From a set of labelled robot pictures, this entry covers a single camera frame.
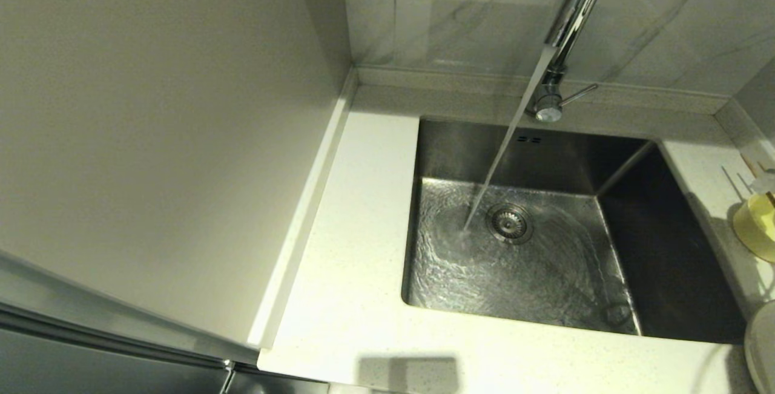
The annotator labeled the pale yellow bowl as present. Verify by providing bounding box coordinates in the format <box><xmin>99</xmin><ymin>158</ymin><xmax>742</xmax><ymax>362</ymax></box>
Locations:
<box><xmin>733</xmin><ymin>193</ymin><xmax>775</xmax><ymax>263</ymax></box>

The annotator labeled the round cream plate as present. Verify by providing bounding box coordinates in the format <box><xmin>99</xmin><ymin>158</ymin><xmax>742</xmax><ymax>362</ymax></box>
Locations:
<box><xmin>745</xmin><ymin>300</ymin><xmax>775</xmax><ymax>394</ymax></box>

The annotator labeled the thin chrome faucet lever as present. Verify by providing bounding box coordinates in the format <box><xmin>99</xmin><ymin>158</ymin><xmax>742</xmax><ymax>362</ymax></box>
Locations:
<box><xmin>560</xmin><ymin>84</ymin><xmax>599</xmax><ymax>107</ymax></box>

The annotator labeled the stainless steel sink basin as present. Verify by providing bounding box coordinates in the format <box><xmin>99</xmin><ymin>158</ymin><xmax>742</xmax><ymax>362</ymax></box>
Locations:
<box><xmin>401</xmin><ymin>116</ymin><xmax>757</xmax><ymax>346</ymax></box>

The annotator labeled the tall chrome faucet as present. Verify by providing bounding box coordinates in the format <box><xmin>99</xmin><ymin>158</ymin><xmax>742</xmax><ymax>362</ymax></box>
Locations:
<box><xmin>526</xmin><ymin>0</ymin><xmax>617</xmax><ymax>123</ymax></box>

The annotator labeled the round metal drain strainer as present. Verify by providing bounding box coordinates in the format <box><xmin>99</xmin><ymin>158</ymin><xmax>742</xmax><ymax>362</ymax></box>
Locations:
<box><xmin>484</xmin><ymin>202</ymin><xmax>535</xmax><ymax>245</ymax></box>

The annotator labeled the tall pale cabinet side panel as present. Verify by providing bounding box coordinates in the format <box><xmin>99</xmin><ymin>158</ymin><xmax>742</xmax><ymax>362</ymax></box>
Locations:
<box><xmin>0</xmin><ymin>0</ymin><xmax>353</xmax><ymax>349</ymax></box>

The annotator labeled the metal cabinet trim strip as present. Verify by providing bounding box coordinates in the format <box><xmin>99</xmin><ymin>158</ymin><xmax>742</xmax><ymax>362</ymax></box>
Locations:
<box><xmin>0</xmin><ymin>300</ymin><xmax>234</xmax><ymax>372</ymax></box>

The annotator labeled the dark glossy cabinet door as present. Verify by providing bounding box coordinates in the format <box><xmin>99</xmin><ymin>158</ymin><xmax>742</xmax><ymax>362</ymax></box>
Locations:
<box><xmin>0</xmin><ymin>321</ymin><xmax>331</xmax><ymax>394</ymax></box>

